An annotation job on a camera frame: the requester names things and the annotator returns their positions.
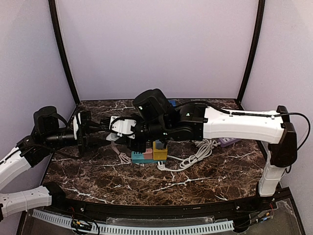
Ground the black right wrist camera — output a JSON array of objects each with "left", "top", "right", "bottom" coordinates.
[{"left": 133, "top": 88, "right": 176, "bottom": 122}]

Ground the black frame post left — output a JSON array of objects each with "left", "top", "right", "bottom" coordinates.
[{"left": 48, "top": 0, "right": 80, "bottom": 106}]

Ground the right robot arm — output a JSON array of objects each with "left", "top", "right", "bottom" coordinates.
[{"left": 105, "top": 103, "right": 300, "bottom": 197}]

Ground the light blue USB charger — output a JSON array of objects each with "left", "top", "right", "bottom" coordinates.
[{"left": 155, "top": 140, "right": 167, "bottom": 150}]

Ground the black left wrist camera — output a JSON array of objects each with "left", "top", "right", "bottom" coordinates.
[{"left": 32, "top": 106, "right": 64, "bottom": 135}]

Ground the white USB charger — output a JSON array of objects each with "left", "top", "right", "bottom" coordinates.
[{"left": 106, "top": 133, "right": 122, "bottom": 141}]

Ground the teal power strip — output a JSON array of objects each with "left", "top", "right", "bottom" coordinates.
[{"left": 131, "top": 151, "right": 167, "bottom": 164}]

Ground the dark blue cube adapter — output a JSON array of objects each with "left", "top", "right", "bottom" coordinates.
[{"left": 168, "top": 100, "right": 176, "bottom": 107}]

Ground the purple power strip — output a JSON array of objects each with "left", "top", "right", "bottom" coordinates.
[{"left": 218, "top": 138, "right": 241, "bottom": 148}]

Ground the pink white charging cable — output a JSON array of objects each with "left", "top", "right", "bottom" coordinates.
[{"left": 111, "top": 141, "right": 133, "bottom": 164}]

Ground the black frame post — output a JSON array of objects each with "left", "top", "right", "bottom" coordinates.
[
  {"left": 235, "top": 0, "right": 266, "bottom": 109},
  {"left": 48, "top": 0, "right": 80, "bottom": 106}
]

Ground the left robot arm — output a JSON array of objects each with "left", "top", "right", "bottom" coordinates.
[{"left": 0, "top": 106, "right": 110, "bottom": 219}]

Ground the white three-pin plug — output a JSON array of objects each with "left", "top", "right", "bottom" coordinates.
[{"left": 157, "top": 162, "right": 169, "bottom": 171}]

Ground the yellow cube plug adapter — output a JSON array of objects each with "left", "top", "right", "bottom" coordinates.
[{"left": 153, "top": 141, "right": 168, "bottom": 161}]

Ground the white slotted cable duct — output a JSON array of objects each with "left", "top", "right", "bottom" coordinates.
[{"left": 32, "top": 210, "right": 234, "bottom": 235}]

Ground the black frame post right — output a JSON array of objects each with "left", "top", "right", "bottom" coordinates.
[{"left": 235, "top": 0, "right": 266, "bottom": 109}]

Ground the white power strip cord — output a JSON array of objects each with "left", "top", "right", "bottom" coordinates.
[{"left": 167, "top": 139, "right": 221, "bottom": 172}]

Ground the black front rail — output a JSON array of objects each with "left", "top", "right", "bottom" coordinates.
[{"left": 42, "top": 187, "right": 291, "bottom": 221}]

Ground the pink USB charger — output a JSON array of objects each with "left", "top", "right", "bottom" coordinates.
[{"left": 143, "top": 148, "right": 153, "bottom": 160}]

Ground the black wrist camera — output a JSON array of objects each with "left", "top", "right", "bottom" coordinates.
[
  {"left": 133, "top": 88, "right": 176, "bottom": 122},
  {"left": 32, "top": 106, "right": 64, "bottom": 135}
]

